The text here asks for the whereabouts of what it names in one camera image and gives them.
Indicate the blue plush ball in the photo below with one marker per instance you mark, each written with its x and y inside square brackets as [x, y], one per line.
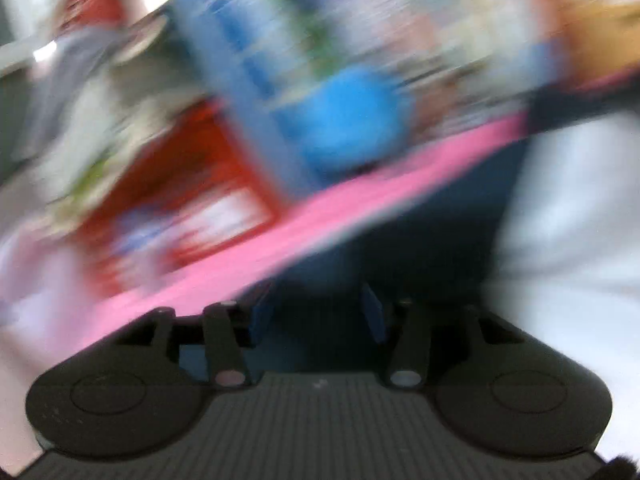
[355, 120]

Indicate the pink rabbit-print blanket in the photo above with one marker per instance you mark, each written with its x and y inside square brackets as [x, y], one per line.
[310, 245]

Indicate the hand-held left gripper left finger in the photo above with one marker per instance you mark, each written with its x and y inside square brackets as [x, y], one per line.
[260, 312]

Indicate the row of colourful books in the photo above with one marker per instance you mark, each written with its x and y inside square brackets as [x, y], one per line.
[310, 35]

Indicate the red plastic crate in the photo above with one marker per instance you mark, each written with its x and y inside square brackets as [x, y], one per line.
[190, 185]

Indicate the white and navy jacket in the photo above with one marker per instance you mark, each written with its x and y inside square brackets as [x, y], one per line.
[550, 220]

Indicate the wooden drawer organizer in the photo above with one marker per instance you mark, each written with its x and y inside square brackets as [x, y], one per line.
[605, 35]

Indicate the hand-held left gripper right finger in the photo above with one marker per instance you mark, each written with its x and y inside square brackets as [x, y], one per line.
[375, 316]

